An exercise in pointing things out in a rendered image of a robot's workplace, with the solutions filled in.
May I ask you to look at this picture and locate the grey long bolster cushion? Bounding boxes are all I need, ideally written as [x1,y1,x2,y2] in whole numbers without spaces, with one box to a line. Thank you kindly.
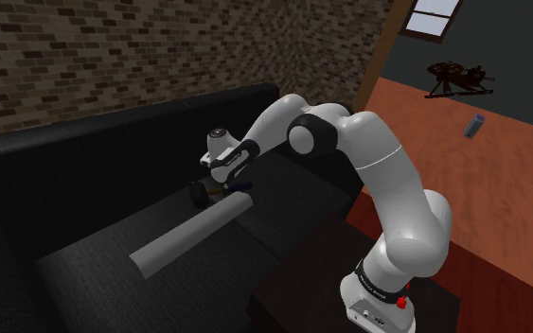
[128,189,255,281]

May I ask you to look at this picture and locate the blue and yellow hand tool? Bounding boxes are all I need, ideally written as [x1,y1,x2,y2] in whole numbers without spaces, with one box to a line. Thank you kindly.
[208,180,254,195]

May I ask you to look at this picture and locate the black sofa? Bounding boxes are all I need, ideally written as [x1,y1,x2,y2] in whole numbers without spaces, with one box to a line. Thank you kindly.
[0,82,365,333]

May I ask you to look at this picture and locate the dark robot stand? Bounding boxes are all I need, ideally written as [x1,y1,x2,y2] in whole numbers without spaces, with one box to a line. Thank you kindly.
[246,213,462,333]

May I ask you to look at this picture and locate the small grey blue box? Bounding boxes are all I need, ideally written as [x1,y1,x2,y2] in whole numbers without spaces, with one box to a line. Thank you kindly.
[462,113,487,140]

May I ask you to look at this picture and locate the dark metal frame machine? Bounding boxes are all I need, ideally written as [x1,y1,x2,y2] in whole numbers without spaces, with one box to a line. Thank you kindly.
[423,60,497,100]

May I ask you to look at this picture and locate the window with brown frame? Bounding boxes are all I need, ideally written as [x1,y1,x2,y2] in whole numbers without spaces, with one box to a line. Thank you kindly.
[399,0,462,45]

